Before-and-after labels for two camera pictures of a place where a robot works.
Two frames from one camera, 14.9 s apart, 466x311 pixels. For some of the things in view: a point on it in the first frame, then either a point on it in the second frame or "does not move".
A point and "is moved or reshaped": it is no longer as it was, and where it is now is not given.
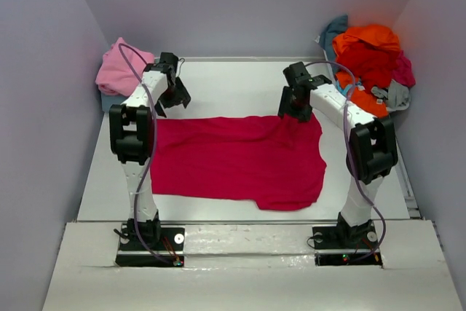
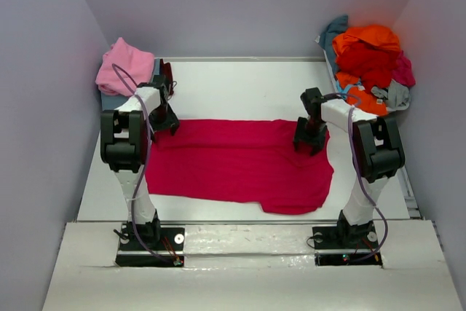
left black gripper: x=181 y=95 to x=171 y=122
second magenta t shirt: x=403 y=72 does not move
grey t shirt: x=397 y=95 does not move
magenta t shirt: x=277 y=161 is moved or reshaped
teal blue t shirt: x=338 y=27 does not move
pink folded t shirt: x=121 y=68 does not move
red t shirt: x=373 y=66 does not move
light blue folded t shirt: x=108 y=100 does not move
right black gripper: x=304 y=114 to x=301 y=134
